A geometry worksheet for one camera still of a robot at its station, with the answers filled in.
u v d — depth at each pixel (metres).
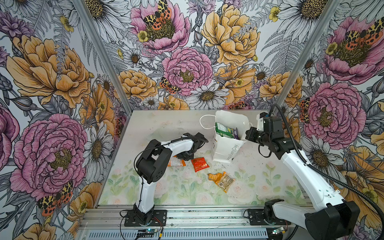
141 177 0.54
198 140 0.74
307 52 0.88
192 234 0.78
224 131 0.87
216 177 0.87
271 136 0.58
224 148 0.79
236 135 0.92
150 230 0.71
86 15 0.73
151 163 0.53
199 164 0.91
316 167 0.84
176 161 0.92
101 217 0.76
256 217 0.74
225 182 0.85
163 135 1.09
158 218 0.73
